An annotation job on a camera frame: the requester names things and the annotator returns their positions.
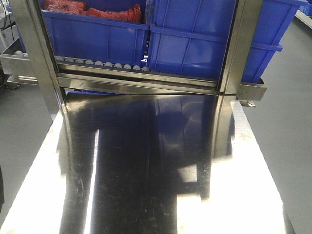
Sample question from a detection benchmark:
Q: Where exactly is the right blue plastic bin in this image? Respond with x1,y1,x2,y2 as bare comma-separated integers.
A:
148,0,308,83

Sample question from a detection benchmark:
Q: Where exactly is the blue plastic bin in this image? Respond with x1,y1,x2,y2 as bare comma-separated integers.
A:
39,0,150,68
148,0,308,83

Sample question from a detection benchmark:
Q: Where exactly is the left blue plastic bin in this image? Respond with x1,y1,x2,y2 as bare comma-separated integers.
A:
39,0,150,68

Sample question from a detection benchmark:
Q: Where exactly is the roller track strip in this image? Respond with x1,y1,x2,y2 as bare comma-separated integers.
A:
55,56,150,72

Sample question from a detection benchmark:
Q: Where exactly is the stainless steel rack frame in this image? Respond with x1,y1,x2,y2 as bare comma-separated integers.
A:
0,0,266,118

